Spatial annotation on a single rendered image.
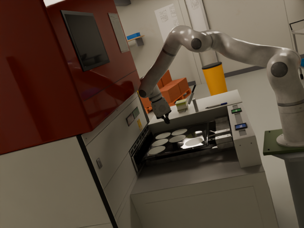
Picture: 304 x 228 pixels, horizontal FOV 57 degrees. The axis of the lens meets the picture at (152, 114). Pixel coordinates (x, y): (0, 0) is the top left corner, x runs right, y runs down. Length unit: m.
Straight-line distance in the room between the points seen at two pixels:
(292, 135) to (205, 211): 0.53
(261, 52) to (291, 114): 0.31
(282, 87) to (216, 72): 4.61
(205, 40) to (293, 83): 0.43
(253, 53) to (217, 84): 4.59
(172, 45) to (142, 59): 7.05
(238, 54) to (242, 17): 6.37
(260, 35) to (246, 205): 6.63
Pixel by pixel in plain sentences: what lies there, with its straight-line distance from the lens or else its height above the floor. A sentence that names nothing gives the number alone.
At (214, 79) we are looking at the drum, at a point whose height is 0.39.
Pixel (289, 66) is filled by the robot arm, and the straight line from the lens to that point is 1.28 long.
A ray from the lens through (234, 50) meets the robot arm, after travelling 1.39.
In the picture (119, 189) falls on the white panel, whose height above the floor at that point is 0.90.
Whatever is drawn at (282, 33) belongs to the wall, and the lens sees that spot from 7.75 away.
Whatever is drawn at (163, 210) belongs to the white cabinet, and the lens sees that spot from 1.41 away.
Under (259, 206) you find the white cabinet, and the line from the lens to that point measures 1.38.
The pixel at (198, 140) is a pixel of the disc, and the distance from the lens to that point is 1.53.
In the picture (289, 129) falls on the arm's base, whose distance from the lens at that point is 1.42.
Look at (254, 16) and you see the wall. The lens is 7.72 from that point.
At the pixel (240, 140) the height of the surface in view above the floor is 0.95.
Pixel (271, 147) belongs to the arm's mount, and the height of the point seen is 0.83.
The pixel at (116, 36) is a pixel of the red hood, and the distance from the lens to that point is 1.62.
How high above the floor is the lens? 1.46
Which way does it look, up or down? 13 degrees down
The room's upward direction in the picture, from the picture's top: 18 degrees counter-clockwise
